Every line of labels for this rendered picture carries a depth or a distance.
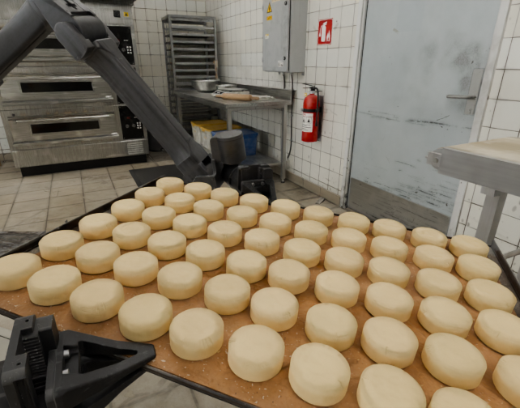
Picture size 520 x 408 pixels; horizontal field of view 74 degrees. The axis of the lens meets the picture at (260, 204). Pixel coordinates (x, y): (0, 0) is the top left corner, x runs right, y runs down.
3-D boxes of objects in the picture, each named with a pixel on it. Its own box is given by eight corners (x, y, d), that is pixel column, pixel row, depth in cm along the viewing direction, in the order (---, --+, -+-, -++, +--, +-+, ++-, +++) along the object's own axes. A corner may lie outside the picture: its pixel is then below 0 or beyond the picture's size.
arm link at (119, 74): (85, 31, 75) (48, 35, 66) (100, 11, 72) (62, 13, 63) (214, 181, 86) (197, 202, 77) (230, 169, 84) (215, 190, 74)
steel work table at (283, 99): (179, 153, 508) (172, 82, 471) (224, 148, 538) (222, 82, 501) (228, 193, 352) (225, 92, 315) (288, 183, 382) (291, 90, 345)
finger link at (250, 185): (288, 225, 66) (266, 206, 74) (291, 190, 63) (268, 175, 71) (256, 231, 63) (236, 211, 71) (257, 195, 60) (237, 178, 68)
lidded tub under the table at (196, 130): (190, 139, 488) (189, 121, 478) (221, 137, 507) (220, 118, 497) (198, 145, 456) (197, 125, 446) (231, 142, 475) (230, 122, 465)
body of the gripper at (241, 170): (268, 211, 73) (253, 198, 79) (270, 165, 69) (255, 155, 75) (240, 215, 70) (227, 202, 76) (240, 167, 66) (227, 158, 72)
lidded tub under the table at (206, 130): (199, 145, 454) (198, 125, 445) (232, 142, 474) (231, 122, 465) (209, 151, 423) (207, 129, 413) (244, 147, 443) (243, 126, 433)
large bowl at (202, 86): (188, 91, 464) (187, 80, 458) (215, 90, 480) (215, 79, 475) (197, 93, 432) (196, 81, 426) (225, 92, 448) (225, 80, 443)
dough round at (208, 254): (185, 251, 47) (185, 239, 46) (223, 250, 48) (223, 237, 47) (185, 273, 42) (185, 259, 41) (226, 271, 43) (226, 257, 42)
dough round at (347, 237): (371, 250, 51) (374, 238, 50) (347, 258, 48) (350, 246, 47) (347, 235, 54) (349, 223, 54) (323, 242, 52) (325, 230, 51)
